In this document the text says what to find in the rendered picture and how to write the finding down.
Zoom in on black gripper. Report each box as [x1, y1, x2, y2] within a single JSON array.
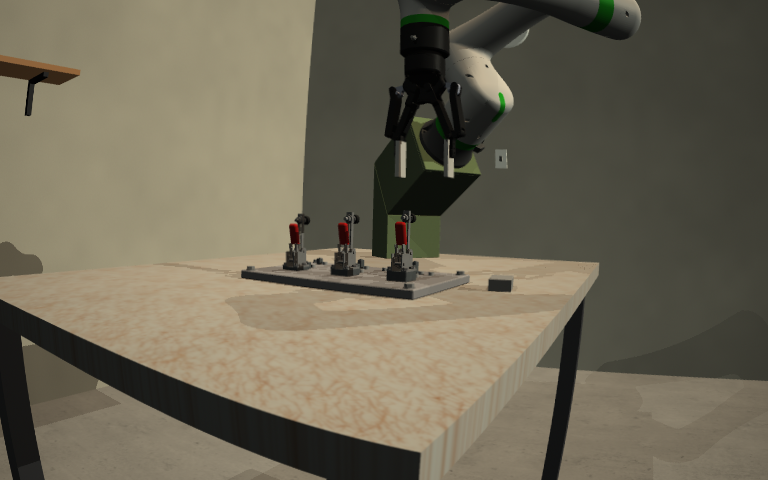
[[385, 53, 466, 178]]

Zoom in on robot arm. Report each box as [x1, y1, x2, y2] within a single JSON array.
[[398, 0, 641, 168]]

